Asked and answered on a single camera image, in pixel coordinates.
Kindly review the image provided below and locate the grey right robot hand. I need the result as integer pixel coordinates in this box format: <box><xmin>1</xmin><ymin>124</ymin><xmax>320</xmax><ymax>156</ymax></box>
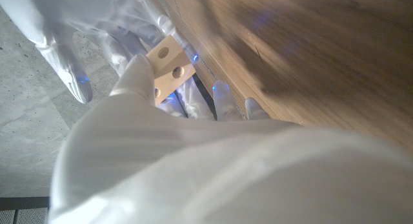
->
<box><xmin>0</xmin><ymin>0</ymin><xmax>199</xmax><ymax>105</ymax></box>

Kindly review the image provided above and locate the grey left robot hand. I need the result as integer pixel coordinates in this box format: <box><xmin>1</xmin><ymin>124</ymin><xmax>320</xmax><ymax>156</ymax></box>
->
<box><xmin>46</xmin><ymin>54</ymin><xmax>413</xmax><ymax>224</ymax></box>

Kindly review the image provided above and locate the wooden table panel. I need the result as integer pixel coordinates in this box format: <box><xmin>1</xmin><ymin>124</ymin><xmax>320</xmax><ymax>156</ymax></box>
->
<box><xmin>154</xmin><ymin>0</ymin><xmax>249</xmax><ymax>120</ymax></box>

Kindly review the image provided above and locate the wooden block with holes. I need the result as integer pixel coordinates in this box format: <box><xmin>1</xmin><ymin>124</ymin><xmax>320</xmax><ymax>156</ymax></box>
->
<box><xmin>145</xmin><ymin>34</ymin><xmax>197</xmax><ymax>107</ymax></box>

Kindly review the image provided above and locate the white perforated panel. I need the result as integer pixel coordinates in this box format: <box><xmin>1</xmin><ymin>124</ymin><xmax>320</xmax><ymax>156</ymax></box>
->
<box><xmin>0</xmin><ymin>208</ymin><xmax>49</xmax><ymax>224</ymax></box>

